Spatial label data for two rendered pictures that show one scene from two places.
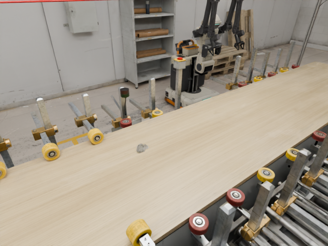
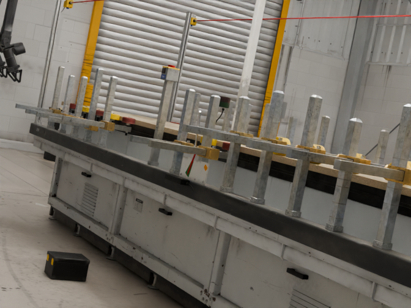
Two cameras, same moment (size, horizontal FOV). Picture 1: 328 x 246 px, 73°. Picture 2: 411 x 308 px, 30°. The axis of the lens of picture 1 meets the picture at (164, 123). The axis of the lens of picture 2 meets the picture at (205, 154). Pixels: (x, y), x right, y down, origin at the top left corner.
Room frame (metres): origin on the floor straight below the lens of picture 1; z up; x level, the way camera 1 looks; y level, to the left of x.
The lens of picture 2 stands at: (1.02, 3.83, 1.02)
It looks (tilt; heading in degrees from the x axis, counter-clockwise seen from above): 3 degrees down; 276
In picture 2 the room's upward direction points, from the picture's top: 11 degrees clockwise
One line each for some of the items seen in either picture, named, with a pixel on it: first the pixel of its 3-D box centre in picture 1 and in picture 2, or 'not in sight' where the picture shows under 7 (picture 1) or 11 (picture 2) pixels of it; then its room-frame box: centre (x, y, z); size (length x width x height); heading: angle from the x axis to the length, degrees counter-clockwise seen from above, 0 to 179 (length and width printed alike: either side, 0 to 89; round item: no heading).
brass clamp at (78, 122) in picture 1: (86, 119); (239, 137); (1.26, 0.51, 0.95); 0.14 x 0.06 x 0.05; 126
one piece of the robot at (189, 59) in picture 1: (190, 69); not in sight; (3.38, -0.39, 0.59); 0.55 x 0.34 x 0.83; 126
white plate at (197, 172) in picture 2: (127, 128); (193, 170); (1.46, 0.29, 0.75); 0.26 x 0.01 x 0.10; 126
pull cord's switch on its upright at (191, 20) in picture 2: not in sight; (180, 79); (2.05, -2.42, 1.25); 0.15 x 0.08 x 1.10; 126
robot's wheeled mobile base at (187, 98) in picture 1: (191, 96); not in sight; (3.31, -0.44, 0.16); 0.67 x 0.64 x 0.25; 36
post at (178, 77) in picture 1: (178, 93); (160, 123); (1.73, -0.12, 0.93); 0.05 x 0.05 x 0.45; 36
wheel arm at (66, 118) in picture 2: (225, 84); (96, 124); (2.20, -0.64, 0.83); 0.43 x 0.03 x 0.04; 36
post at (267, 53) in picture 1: (262, 72); (77, 112); (2.46, -1.11, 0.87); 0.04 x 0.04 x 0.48; 36
